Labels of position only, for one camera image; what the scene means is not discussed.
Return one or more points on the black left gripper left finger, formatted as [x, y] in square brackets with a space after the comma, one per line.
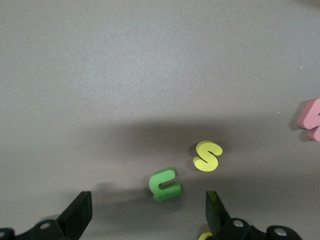
[75, 217]

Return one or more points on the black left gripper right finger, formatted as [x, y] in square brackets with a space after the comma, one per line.
[220, 222]

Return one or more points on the yellow foam letter u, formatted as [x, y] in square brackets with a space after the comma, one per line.
[204, 237]

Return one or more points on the yellow foam letter s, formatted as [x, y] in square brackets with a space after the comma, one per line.
[207, 156]

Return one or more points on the green foam letter n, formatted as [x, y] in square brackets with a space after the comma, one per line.
[155, 186]

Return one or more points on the pink foam letter w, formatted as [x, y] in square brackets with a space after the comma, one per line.
[312, 115]

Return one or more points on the brown table cover sheet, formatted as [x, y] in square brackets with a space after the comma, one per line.
[100, 75]

